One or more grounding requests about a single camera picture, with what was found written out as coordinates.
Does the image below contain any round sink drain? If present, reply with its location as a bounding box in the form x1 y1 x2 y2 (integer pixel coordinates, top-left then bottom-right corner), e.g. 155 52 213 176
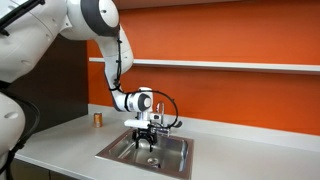
147 157 160 166

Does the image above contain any dark base cabinet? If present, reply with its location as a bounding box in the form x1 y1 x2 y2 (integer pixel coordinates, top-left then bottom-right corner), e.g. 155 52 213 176
9 158 73 180

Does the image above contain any black base cable bundle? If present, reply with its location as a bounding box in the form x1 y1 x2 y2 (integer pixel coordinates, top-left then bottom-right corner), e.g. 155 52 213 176
0 79 41 180

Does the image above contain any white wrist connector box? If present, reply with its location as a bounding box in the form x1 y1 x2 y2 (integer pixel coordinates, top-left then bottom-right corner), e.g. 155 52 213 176
149 112 165 123

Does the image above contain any chrome faucet with black handles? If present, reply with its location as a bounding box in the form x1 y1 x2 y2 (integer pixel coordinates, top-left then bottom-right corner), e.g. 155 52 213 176
151 101 184 137

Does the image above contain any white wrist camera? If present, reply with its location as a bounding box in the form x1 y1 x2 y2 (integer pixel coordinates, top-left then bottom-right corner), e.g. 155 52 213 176
124 118 151 129

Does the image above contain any white wall shelf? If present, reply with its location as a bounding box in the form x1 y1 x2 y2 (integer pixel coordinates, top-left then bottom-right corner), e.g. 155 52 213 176
88 57 320 75

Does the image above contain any stainless steel sink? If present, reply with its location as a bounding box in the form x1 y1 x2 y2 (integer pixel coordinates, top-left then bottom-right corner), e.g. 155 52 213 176
94 128 195 180

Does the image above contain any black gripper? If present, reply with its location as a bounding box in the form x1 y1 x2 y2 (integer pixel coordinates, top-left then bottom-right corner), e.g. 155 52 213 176
132 123 158 154

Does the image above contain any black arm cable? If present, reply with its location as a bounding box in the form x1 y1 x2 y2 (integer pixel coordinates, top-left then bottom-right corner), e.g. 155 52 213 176
0 0 180 131

